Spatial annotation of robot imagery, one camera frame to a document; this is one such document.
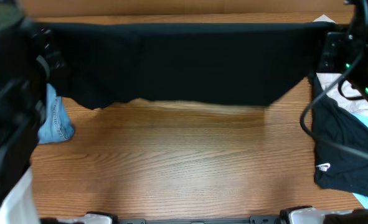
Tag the black Nike garment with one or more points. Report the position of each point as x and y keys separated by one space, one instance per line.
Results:
x=335 y=167

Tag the beige crumpled garment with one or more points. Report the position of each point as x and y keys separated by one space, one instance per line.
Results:
x=359 y=107

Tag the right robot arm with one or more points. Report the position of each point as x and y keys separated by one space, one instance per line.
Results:
x=357 y=73

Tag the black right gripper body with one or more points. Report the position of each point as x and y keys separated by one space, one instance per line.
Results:
x=337 y=54

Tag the folded light blue jeans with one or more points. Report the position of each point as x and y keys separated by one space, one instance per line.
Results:
x=57 y=126

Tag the black t-shirt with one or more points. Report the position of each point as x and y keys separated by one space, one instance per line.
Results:
x=226 y=64

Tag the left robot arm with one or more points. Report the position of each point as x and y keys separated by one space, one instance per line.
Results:
x=28 y=59

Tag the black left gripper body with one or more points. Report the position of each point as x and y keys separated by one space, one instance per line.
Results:
x=50 y=63

